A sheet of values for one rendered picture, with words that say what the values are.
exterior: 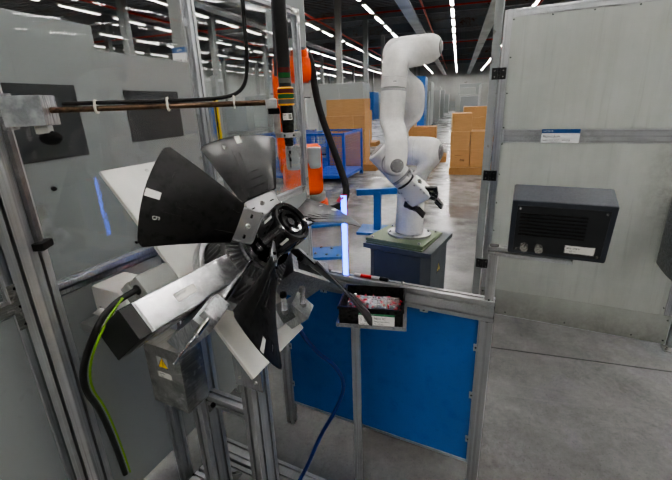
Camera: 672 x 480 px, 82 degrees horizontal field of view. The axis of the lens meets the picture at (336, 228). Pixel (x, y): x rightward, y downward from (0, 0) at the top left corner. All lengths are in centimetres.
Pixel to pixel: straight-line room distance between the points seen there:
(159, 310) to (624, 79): 253
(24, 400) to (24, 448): 15
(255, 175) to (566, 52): 205
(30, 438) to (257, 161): 111
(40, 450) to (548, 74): 289
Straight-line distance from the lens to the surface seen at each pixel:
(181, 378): 131
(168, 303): 92
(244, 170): 116
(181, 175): 93
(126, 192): 120
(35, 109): 118
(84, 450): 159
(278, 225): 98
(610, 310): 307
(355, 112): 906
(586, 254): 133
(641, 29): 277
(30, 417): 163
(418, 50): 153
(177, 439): 185
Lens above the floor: 151
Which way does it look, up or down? 18 degrees down
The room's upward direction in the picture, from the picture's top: 2 degrees counter-clockwise
